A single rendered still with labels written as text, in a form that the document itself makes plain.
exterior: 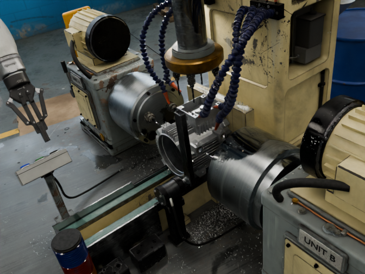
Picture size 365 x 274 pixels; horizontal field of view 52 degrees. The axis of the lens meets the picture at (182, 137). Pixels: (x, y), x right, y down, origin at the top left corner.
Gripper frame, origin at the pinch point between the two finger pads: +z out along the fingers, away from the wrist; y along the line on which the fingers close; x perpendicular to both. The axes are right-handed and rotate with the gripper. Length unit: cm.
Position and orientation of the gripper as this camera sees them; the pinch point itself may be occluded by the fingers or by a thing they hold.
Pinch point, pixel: (43, 131)
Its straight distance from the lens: 134.4
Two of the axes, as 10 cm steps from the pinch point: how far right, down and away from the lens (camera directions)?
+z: 4.3, 9.0, 1.0
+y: 7.9, -4.3, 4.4
